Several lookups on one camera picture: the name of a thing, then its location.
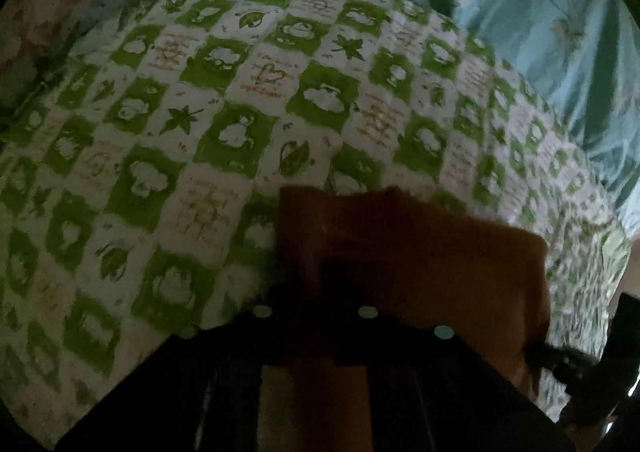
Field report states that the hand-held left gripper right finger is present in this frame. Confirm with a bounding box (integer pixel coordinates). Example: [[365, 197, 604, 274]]
[[350, 257, 578, 452]]

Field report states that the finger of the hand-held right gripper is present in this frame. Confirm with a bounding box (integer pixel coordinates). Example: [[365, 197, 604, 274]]
[[524, 339, 597, 383]]

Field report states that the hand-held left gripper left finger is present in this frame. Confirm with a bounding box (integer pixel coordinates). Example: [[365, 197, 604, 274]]
[[54, 257, 353, 452]]

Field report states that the orange knitted sweater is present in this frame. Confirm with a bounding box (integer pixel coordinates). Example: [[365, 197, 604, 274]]
[[271, 185, 552, 452]]

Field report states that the green leaf print cloth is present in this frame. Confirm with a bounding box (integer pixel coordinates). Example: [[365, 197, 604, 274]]
[[542, 225, 632, 420]]

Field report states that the green checked bed sheet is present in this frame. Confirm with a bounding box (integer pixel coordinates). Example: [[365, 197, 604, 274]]
[[0, 0, 632, 435]]

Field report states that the turquoise floral quilt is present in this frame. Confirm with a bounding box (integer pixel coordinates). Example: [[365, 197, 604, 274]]
[[207, 0, 640, 235]]

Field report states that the pastel floral pillow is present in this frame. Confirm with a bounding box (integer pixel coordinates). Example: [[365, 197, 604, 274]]
[[0, 0, 211, 100]]

